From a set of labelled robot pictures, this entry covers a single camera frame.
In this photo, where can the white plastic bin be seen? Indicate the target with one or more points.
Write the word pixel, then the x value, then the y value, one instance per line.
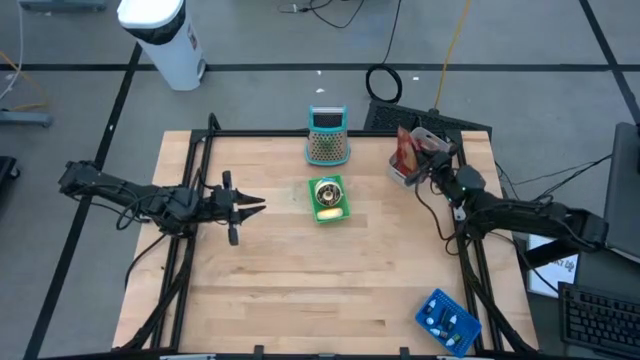
pixel 434 134

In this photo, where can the blue plastic basket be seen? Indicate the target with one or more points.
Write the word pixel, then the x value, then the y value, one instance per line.
pixel 467 332

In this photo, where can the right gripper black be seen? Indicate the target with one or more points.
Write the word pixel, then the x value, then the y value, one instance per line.
pixel 440 167

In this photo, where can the white paper sheet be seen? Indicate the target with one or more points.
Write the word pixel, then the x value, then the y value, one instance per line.
pixel 555 277

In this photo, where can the white trash can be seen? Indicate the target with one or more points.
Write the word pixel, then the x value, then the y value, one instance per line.
pixel 165 45

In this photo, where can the white-capped blue-label ink bottle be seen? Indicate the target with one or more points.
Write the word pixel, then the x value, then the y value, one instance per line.
pixel 452 321

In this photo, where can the grey laptop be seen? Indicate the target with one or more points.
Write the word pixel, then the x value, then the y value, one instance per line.
pixel 622 200

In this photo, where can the teal metal cheese grater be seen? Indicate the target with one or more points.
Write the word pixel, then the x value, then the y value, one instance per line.
pixel 327 145

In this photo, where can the grey stand base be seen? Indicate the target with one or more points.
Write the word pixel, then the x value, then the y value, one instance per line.
pixel 60 5
pixel 25 118

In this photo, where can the green plastic basket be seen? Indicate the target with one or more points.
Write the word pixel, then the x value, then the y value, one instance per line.
pixel 347 200

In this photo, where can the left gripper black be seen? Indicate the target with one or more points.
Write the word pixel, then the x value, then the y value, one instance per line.
pixel 222 207

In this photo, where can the black aluminium table frame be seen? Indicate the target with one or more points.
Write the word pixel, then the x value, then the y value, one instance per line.
pixel 240 133

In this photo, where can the black floor object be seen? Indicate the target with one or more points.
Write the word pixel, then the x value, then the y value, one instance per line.
pixel 6 172

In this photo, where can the black computer keyboard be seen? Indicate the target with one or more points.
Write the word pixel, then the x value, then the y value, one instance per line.
pixel 600 315

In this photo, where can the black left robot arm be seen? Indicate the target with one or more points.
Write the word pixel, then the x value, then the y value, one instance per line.
pixel 150 197

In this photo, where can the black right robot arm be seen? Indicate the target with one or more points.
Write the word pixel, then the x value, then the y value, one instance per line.
pixel 525 215

